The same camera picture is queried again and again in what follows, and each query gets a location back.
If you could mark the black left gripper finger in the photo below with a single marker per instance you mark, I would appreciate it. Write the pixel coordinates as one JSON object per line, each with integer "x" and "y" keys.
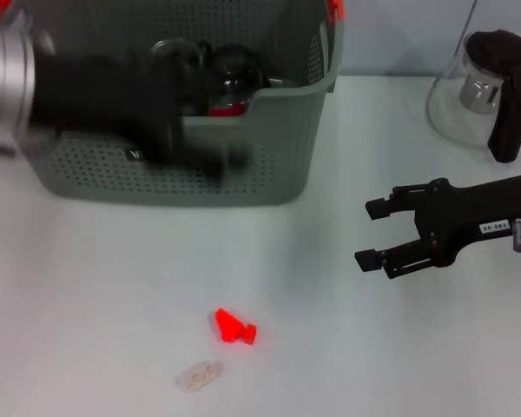
{"x": 178, "y": 58}
{"x": 213, "y": 163}

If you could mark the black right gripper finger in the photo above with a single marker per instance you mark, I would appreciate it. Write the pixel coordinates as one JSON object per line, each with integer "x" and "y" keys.
{"x": 380, "y": 207}
{"x": 399, "y": 258}

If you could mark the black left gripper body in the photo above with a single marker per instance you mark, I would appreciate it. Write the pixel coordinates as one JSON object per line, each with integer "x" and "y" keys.
{"x": 104, "y": 95}

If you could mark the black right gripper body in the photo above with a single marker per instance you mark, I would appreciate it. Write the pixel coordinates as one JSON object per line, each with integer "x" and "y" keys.
{"x": 469, "y": 208}

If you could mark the dark red curved brick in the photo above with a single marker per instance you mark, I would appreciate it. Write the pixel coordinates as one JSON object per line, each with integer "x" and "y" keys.
{"x": 223, "y": 111}

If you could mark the grey perforated storage bin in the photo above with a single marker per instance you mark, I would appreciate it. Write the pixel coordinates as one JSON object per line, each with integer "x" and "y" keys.
{"x": 265, "y": 165}

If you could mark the bright red slope brick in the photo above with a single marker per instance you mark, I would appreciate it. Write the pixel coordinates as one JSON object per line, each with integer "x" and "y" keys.
{"x": 228, "y": 326}

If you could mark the small bright red brick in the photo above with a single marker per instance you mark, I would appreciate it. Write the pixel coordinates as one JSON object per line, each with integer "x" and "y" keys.
{"x": 249, "y": 334}

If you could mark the translucent white building brick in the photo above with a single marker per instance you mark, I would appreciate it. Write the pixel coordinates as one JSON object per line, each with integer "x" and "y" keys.
{"x": 198, "y": 375}

